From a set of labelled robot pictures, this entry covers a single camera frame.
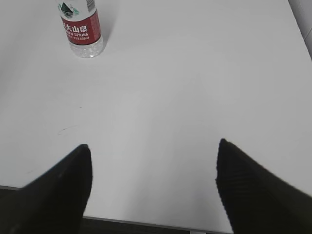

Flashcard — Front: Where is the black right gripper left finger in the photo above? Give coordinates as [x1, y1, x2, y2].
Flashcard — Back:
[0, 144, 93, 234]

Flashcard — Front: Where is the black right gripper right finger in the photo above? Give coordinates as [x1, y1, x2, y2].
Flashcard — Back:
[216, 139, 312, 234]

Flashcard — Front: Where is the Nongfu Spring water bottle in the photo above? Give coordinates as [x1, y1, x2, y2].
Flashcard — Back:
[56, 0, 104, 58]

